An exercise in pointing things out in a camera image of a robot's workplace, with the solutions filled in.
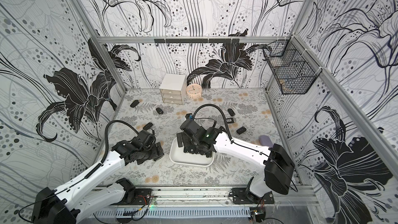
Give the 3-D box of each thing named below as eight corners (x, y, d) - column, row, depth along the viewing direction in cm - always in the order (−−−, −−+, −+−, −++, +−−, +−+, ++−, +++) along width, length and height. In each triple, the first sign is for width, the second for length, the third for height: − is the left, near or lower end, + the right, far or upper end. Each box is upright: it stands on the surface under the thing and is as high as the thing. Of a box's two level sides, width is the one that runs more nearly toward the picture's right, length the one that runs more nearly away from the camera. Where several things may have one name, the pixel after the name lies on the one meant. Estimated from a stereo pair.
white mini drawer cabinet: (163, 104, 112) (158, 91, 101) (167, 86, 124) (163, 72, 114) (184, 104, 112) (182, 91, 101) (186, 86, 124) (185, 72, 113)
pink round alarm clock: (186, 98, 116) (185, 95, 113) (187, 86, 124) (186, 83, 121) (202, 98, 116) (202, 95, 113) (202, 86, 124) (202, 83, 121)
